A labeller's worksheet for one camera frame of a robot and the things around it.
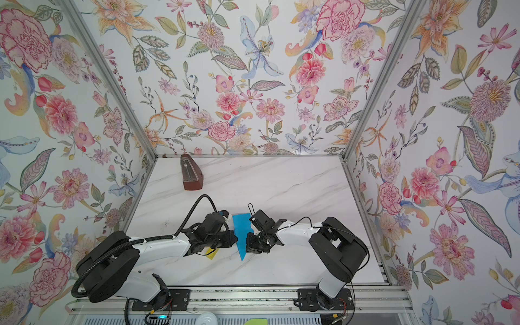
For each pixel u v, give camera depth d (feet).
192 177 3.31
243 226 2.95
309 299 2.41
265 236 2.26
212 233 2.32
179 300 2.45
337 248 1.53
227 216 2.74
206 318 2.18
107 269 1.43
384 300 2.51
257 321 2.32
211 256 2.76
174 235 1.90
